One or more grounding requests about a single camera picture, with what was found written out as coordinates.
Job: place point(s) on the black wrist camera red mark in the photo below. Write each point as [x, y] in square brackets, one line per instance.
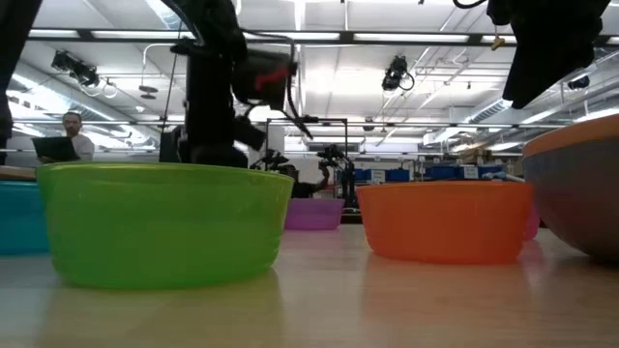
[263, 79]

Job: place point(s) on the orange plastic bowl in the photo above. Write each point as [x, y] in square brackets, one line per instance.
[445, 222]

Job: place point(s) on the pink plastic bowl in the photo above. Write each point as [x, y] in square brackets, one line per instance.
[532, 224]

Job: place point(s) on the wooden shelf board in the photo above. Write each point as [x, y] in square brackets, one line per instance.
[14, 174]

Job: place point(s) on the person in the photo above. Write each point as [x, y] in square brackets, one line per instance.
[302, 188]
[79, 142]

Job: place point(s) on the black background station frame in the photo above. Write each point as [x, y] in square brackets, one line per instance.
[305, 120]

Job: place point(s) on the teal blue plastic bowl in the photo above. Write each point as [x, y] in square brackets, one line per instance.
[21, 217]

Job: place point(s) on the black ceiling-hung device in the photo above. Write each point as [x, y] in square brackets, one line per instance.
[396, 75]
[77, 70]

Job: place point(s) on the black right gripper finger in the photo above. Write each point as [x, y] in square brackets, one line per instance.
[541, 72]

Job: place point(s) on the large grey bowl orange rim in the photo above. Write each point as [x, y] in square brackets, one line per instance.
[580, 193]

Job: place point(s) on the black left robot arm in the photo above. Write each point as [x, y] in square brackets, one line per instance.
[217, 19]

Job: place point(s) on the small yellow connector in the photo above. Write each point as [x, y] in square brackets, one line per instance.
[497, 43]

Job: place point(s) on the green plastic bowl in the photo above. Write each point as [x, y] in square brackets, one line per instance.
[159, 227]

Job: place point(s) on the blue storage bin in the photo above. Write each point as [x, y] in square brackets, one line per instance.
[450, 172]
[387, 175]

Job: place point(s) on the black laptop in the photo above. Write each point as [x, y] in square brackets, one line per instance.
[55, 149]

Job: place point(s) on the purple plastic bowl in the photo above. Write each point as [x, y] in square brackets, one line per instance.
[314, 215]

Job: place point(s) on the black background robot arm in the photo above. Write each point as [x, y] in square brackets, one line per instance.
[341, 166]
[271, 159]

